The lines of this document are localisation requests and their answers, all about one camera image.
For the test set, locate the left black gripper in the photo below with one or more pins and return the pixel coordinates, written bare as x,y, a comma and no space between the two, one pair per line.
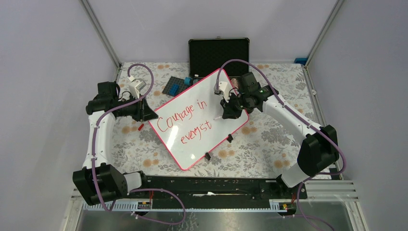
144,112

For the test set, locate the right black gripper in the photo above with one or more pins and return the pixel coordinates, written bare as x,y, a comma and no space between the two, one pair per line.
229,112

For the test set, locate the pink framed whiteboard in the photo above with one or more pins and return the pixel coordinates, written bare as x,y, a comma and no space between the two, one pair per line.
186,125

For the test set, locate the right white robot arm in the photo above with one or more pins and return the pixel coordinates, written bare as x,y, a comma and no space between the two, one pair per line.
318,144

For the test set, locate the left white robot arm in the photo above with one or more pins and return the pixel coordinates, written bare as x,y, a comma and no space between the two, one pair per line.
99,181

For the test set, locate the black whiteboard clip upper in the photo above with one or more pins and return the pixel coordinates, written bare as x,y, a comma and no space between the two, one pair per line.
230,138

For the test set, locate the black whiteboard clip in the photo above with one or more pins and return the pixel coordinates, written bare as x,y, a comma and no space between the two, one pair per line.
230,138
207,156

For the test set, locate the black whiteboard clip lower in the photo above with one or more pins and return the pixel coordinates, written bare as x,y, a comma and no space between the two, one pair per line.
207,156

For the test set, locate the blue lego brick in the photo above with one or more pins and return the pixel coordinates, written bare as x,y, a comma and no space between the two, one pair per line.
173,90

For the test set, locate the dark grey lego baseplate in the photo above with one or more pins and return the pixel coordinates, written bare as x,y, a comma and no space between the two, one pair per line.
174,80

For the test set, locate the light blue round brick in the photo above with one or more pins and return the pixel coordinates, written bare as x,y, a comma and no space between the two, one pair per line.
188,81

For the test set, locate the black poker chip case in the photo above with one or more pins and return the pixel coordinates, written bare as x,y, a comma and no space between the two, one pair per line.
207,55

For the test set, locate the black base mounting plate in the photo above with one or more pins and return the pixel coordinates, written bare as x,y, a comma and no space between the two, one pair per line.
182,189

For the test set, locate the blue box in corner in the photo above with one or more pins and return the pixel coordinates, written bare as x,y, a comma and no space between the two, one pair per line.
301,61

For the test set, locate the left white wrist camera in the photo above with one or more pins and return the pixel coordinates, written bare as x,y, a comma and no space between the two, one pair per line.
135,86

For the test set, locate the white slotted cable duct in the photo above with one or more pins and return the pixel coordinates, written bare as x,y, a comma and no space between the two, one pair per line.
200,205

